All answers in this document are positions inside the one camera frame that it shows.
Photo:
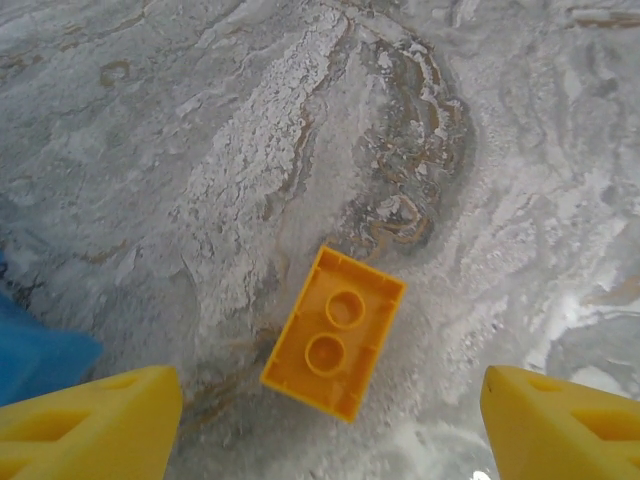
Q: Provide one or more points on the blue plastic bin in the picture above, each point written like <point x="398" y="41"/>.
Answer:
<point x="40" y="350"/>

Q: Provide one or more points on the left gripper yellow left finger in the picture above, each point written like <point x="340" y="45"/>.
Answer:
<point x="75" y="430"/>

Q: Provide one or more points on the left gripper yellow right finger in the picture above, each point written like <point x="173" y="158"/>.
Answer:
<point x="565" y="435"/>

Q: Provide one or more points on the orange lego brick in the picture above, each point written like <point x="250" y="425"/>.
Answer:
<point x="335" y="340"/>

